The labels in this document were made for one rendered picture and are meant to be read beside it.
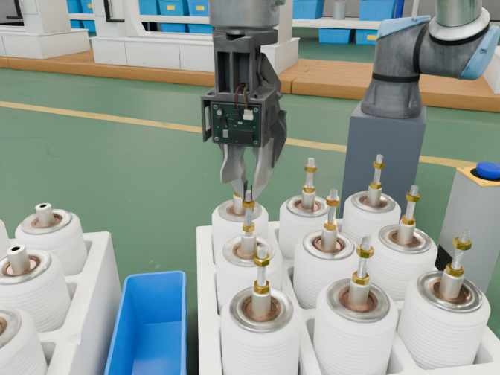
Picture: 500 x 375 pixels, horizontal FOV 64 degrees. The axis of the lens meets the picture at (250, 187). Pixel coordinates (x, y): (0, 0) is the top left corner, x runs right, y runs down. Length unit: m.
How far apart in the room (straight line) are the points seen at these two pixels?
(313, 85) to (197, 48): 0.85
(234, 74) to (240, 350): 0.30
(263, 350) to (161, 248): 0.63
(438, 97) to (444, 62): 1.48
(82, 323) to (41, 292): 0.07
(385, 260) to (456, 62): 0.53
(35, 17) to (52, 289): 3.35
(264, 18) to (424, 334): 0.41
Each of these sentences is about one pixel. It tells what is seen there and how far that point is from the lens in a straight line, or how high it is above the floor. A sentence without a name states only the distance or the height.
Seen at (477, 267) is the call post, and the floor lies 0.15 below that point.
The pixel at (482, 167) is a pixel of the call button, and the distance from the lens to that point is 0.76.
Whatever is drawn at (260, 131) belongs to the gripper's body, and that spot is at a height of 0.45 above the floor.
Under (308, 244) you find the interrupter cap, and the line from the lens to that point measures 0.60.
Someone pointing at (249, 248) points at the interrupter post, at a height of 0.26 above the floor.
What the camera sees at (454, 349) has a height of 0.20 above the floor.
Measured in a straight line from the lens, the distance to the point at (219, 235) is 0.67.
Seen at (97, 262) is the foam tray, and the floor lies 0.18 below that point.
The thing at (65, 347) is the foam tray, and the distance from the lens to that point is 0.60.
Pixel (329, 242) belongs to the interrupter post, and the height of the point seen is 0.26.
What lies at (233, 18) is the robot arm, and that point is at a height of 0.56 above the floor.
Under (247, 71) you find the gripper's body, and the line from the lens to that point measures 0.44.
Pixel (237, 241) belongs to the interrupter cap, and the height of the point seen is 0.25.
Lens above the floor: 0.59
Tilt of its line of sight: 26 degrees down
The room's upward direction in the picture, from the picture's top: straight up
